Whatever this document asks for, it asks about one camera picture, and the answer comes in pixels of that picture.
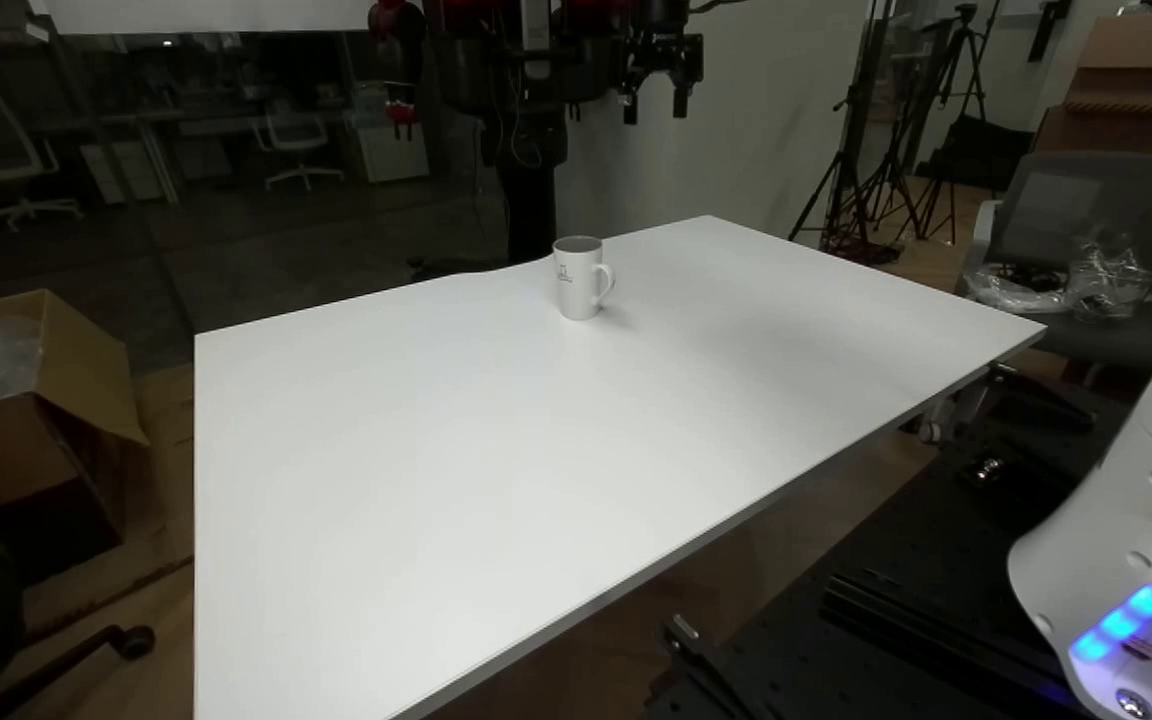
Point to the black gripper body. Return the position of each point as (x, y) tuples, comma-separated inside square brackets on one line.
[(658, 40)]

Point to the white ceramic mug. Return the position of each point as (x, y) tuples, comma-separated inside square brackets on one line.
[(583, 281)]

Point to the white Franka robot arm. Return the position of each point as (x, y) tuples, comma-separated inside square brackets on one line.
[(1139, 532)]

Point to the white low cabinet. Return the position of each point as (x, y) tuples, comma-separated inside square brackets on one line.
[(387, 145)]

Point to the white swivel office chair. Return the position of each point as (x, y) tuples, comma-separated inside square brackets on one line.
[(298, 145)]

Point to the black office chair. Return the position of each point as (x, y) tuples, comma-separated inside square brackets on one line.
[(1081, 212)]

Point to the clear plastic bag on chair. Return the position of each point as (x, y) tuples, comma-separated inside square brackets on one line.
[(1064, 272)]

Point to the closed brown cardboard box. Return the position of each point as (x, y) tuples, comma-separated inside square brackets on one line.
[(1139, 82)]

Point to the black aluminium rails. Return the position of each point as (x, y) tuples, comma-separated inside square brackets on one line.
[(930, 625)]

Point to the open brown cardboard box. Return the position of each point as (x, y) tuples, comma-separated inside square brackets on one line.
[(36, 412)]

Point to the black rod with knob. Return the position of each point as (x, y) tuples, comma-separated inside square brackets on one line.
[(77, 662)]

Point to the black camera tripod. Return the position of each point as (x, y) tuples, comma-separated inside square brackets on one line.
[(869, 134)]

